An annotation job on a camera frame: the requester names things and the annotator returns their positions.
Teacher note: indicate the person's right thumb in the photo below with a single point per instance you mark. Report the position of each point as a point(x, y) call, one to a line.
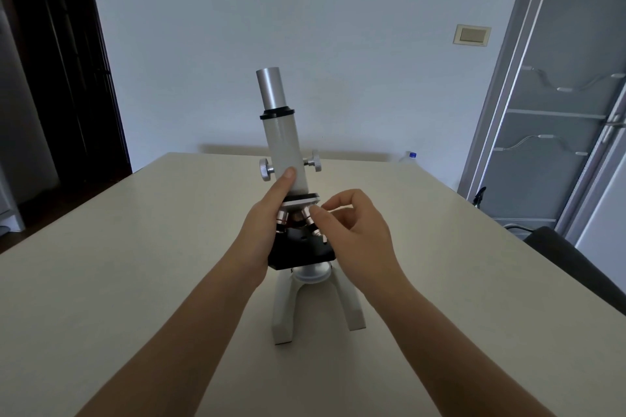
point(322, 226)

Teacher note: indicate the dark wooden door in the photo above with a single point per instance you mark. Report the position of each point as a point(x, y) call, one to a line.
point(63, 79)

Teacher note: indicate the person's left forearm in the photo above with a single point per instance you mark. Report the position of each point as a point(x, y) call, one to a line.
point(190, 333)

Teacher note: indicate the small black object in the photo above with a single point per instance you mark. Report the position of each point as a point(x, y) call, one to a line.
point(480, 196)

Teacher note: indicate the white microscope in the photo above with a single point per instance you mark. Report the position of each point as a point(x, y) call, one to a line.
point(279, 138)

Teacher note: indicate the clear bottle with blue cap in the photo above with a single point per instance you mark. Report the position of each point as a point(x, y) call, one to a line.
point(411, 157)

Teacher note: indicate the person's right hand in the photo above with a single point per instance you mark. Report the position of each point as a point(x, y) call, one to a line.
point(364, 245)

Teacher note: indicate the person's left hand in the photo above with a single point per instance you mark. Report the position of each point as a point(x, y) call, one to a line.
point(259, 236)

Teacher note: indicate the person's left thumb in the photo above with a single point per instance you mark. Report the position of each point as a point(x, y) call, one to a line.
point(282, 187)

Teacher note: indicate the beige wall switch plate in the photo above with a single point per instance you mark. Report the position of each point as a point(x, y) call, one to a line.
point(472, 35)

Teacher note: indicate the person's right middle finger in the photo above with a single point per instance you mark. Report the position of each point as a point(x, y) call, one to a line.
point(345, 216)

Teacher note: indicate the black chair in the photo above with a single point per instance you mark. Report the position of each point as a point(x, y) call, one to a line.
point(582, 265)

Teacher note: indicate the grey framed glass door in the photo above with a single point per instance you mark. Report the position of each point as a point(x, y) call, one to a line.
point(547, 89)

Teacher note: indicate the person's right forearm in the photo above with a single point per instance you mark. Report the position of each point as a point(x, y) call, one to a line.
point(440, 353)

